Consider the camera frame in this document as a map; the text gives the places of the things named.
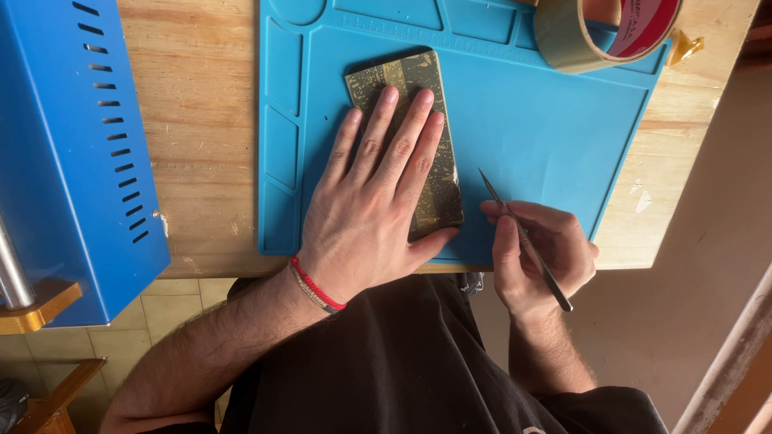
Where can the person's right hand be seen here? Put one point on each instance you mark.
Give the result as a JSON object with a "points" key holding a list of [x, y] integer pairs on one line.
{"points": [[543, 259]]}

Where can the person's left hand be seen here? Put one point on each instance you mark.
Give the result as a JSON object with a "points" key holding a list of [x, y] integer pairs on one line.
{"points": [[356, 223]]}

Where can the thin metal spudger tool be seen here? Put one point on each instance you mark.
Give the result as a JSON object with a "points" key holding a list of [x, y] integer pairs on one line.
{"points": [[531, 253]]}

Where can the phone with glue residue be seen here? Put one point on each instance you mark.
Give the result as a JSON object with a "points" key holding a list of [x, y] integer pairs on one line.
{"points": [[422, 90]]}

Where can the blue silicone work mat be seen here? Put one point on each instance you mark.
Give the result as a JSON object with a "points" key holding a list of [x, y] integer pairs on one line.
{"points": [[531, 126]]}

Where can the person's black clothing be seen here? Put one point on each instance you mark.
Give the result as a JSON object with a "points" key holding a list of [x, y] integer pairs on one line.
{"points": [[398, 361]]}

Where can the wooden workbench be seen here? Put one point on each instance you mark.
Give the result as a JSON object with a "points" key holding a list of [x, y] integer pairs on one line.
{"points": [[199, 138]]}

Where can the roll of clear packing tape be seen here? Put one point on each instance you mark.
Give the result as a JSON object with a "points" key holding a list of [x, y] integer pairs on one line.
{"points": [[591, 33]]}

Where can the blue metal machine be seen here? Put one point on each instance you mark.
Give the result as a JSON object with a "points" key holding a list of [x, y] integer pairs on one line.
{"points": [[66, 163]]}

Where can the wooden stool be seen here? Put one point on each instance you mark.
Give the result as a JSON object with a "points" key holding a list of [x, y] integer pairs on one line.
{"points": [[48, 401]]}

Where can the wooden rail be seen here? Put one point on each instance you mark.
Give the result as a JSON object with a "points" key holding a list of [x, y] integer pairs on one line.
{"points": [[733, 361]]}

